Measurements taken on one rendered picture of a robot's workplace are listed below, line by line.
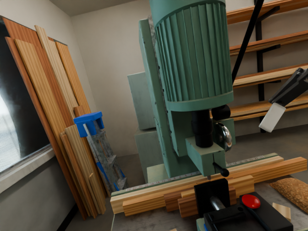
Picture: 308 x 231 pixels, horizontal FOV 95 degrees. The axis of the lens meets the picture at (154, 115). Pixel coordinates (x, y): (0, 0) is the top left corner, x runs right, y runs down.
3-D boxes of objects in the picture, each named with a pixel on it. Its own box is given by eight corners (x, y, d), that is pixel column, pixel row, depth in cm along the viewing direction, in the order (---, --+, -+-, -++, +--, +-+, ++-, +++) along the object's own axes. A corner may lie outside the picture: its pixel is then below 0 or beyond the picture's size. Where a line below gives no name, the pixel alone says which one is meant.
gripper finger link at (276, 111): (275, 102, 35) (272, 102, 36) (260, 127, 35) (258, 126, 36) (286, 108, 35) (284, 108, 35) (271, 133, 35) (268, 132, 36)
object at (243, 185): (185, 211, 42) (182, 195, 40) (183, 207, 43) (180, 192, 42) (255, 193, 43) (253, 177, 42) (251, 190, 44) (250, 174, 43)
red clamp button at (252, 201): (249, 211, 26) (249, 206, 26) (238, 199, 29) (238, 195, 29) (264, 207, 26) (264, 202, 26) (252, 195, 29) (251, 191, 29)
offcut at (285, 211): (272, 212, 36) (272, 202, 36) (290, 218, 34) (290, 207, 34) (272, 223, 34) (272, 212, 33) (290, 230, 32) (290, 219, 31)
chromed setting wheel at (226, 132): (228, 158, 53) (224, 127, 50) (211, 145, 65) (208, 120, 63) (235, 156, 53) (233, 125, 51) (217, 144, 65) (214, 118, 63)
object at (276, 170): (125, 216, 44) (122, 206, 43) (126, 211, 46) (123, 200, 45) (307, 170, 48) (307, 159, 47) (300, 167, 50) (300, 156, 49)
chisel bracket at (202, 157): (204, 182, 40) (200, 155, 38) (188, 158, 54) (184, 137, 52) (229, 176, 40) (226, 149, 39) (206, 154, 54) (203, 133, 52)
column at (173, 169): (171, 189, 66) (136, 19, 51) (163, 163, 87) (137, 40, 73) (217, 177, 67) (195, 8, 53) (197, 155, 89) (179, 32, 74)
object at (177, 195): (167, 212, 43) (164, 199, 42) (166, 206, 45) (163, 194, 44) (238, 193, 44) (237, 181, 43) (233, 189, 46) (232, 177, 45)
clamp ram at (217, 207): (211, 240, 33) (206, 207, 31) (197, 212, 40) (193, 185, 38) (247, 230, 33) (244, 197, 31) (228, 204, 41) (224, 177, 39)
